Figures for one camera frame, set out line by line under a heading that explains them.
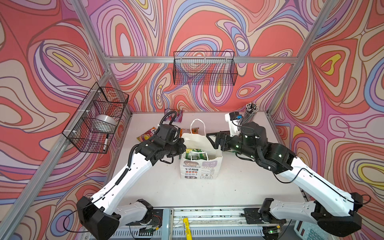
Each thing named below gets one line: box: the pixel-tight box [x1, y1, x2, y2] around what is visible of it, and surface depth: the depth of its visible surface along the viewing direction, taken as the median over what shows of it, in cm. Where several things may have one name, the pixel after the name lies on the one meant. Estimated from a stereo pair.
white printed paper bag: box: [180, 119, 223, 180], surface depth 79 cm
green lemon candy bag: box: [185, 148, 208, 160], surface depth 84 cm
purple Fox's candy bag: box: [164, 108, 184, 123], surface depth 117 cm
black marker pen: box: [103, 133, 109, 151], surface depth 75 cm
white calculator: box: [293, 220, 333, 240], surface depth 69 cm
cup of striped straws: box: [242, 102, 260, 125], surface depth 101 cm
